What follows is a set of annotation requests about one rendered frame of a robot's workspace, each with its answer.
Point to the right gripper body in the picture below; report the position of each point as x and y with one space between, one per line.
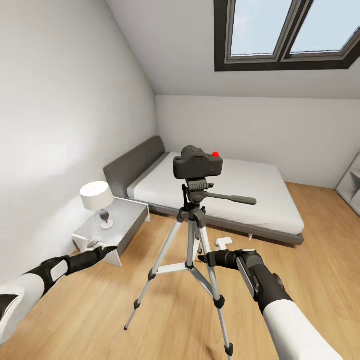
218 258

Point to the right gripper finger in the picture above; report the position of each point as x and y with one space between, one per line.
203 258

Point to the camera tripod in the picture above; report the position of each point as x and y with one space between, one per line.
197 242

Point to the fixed window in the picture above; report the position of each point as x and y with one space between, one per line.
285 35

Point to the table lamp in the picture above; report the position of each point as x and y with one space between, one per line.
98 202

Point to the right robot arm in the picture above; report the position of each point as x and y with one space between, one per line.
293 335

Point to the digital camera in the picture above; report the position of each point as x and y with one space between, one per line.
195 163

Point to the bed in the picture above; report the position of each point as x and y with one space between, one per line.
145 175

